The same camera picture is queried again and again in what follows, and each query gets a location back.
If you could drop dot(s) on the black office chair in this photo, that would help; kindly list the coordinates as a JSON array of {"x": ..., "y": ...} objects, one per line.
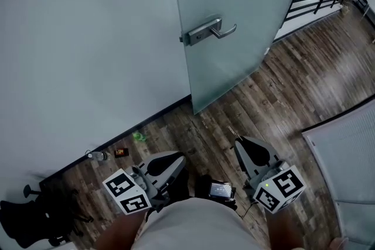
[{"x": 35, "y": 219}]

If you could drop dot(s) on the green plastic bottle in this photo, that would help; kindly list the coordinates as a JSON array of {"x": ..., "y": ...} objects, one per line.
[{"x": 139, "y": 137}]

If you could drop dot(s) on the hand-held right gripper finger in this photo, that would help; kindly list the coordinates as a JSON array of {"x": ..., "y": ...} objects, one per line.
[
  {"x": 260, "y": 152},
  {"x": 244, "y": 164}
]

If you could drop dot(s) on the person's left forearm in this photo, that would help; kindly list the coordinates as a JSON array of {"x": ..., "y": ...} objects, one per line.
[{"x": 120, "y": 231}]

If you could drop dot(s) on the person's right forearm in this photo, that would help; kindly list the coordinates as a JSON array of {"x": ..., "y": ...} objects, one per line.
[{"x": 279, "y": 231}]

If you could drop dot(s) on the person's black shoe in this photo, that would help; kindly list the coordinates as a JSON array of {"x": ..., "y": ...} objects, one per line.
[
  {"x": 202, "y": 186},
  {"x": 181, "y": 184}
]

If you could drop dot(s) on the clear plastic cup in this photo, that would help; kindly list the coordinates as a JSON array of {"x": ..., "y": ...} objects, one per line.
[{"x": 340, "y": 244}]

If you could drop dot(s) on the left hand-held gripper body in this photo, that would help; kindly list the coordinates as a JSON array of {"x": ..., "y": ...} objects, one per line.
[{"x": 126, "y": 191}]

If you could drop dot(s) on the white bucket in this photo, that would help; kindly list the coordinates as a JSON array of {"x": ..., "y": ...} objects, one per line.
[{"x": 344, "y": 10}]

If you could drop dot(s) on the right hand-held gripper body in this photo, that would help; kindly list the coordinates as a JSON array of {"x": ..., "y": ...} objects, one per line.
[{"x": 278, "y": 188}]

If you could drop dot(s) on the clear plastic bottle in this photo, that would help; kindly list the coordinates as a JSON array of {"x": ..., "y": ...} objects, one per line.
[{"x": 99, "y": 155}]

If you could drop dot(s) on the black folding chair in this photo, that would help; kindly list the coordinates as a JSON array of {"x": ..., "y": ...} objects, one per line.
[{"x": 364, "y": 5}]

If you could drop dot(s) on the glass partition with blinds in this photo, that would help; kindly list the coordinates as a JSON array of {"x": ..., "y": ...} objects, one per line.
[{"x": 351, "y": 169}]

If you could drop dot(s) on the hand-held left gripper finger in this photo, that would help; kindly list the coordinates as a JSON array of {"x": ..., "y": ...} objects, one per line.
[
  {"x": 173, "y": 172},
  {"x": 155, "y": 159}
]

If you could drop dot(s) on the person's white shirt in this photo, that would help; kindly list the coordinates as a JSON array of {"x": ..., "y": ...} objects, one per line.
[{"x": 199, "y": 228}]

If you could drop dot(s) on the small black box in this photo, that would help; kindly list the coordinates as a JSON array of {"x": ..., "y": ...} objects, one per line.
[{"x": 121, "y": 152}]

